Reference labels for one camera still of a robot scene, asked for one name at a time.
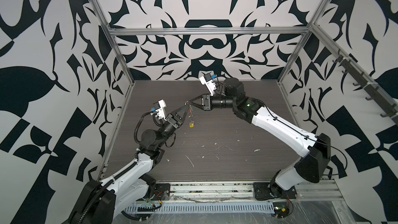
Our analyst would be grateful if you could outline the large wire keyring red sleeve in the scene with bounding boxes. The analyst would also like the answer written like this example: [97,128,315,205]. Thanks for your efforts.
[185,101,192,116]

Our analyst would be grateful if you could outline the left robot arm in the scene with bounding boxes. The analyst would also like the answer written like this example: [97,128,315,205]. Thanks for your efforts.
[65,104,190,224]

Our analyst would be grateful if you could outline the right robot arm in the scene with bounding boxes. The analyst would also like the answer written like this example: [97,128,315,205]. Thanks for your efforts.
[189,74,334,200]

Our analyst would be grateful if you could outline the green lit circuit board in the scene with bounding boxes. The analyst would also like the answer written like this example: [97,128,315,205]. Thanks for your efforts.
[273,200,294,219]

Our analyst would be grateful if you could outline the left black corrugated cable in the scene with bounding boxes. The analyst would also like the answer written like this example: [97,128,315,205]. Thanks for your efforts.
[133,111,156,145]

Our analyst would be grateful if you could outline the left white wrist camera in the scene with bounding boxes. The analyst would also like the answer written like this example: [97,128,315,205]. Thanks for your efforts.
[150,100,166,120]

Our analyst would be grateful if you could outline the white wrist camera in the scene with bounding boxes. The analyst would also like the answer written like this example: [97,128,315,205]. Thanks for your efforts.
[199,73,217,96]
[150,100,166,120]

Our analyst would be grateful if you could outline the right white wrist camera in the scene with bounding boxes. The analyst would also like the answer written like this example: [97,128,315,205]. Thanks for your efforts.
[199,73,217,96]

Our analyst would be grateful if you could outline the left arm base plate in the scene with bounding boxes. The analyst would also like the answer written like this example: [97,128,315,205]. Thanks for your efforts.
[146,183,171,200]

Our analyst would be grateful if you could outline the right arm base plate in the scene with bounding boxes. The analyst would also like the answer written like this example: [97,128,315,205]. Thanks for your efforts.
[253,182,296,201]

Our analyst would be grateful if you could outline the white slotted cable duct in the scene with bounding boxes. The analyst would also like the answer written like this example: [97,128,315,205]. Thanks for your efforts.
[125,202,275,214]

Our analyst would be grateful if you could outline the black wall hook rack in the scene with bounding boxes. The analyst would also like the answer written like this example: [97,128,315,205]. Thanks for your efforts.
[332,49,398,125]

